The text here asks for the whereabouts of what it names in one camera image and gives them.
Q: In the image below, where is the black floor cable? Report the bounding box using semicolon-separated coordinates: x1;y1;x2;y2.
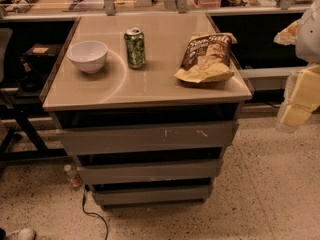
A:
81;187;110;240

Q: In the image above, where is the clear plastic bottle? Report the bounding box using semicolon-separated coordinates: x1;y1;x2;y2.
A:
64;165;82;188

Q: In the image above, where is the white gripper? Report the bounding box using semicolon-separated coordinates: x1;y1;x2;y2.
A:
275;65;320;133

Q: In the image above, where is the grey bottom drawer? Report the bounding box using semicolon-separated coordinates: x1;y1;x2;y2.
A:
93;185;212;206

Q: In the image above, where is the white shoe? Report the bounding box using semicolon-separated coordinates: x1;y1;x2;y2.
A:
4;228;36;240

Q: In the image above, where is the sea salt chips bag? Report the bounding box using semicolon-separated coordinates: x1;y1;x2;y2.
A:
175;33;237;84

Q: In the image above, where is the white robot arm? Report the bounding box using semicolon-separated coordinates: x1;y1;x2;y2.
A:
274;0;320;133

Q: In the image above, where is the grey drawer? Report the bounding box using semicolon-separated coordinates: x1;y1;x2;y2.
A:
93;185;212;206
78;159;222;185
56;120;239;156

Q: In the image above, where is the green soda can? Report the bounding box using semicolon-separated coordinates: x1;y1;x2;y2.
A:
124;27;146;69

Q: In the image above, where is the white bowl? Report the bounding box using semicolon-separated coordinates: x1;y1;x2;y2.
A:
67;41;108;74

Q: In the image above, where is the black box with label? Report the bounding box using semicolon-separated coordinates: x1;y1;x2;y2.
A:
23;43;62;61

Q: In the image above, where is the grey drawer cabinet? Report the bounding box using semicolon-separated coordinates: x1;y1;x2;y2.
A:
41;13;251;194

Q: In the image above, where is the grey top drawer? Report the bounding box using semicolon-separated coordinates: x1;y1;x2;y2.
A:
56;120;239;156

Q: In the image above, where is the grey middle drawer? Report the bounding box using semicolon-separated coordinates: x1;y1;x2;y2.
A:
78;159;222;185

